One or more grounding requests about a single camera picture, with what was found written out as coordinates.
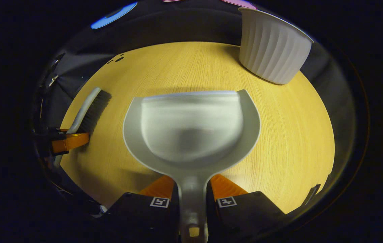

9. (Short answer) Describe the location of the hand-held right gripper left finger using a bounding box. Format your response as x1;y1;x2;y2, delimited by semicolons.
105;175;180;243

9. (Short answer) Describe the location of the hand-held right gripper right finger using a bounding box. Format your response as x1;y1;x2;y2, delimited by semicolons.
207;174;287;238

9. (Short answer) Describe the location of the small white broom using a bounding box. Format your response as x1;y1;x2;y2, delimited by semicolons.
67;87;112;135

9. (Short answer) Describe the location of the white dustpan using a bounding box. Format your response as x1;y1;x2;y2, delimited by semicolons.
123;89;261;243

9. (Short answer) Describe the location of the white ribbed garbage bin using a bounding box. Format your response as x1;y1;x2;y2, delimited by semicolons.
238;7;314;85

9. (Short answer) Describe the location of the wooden desktop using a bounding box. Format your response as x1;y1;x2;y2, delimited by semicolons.
60;42;336;214

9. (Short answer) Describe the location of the black backdrop cloth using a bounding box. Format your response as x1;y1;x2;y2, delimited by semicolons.
31;0;359;210

